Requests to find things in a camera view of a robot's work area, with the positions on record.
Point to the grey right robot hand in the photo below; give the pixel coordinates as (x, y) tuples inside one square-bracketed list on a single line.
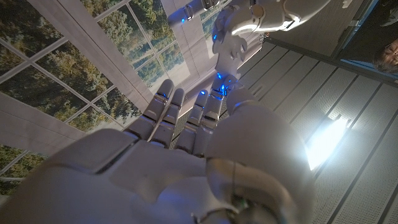
[(155, 174)]

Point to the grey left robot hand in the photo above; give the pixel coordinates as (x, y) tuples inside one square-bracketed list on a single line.
[(267, 15)]

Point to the bright ceiling light panel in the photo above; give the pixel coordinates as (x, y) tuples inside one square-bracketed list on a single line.
[(326, 143)]

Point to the printed window backdrop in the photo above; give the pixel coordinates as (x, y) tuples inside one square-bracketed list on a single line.
[(46, 77)]

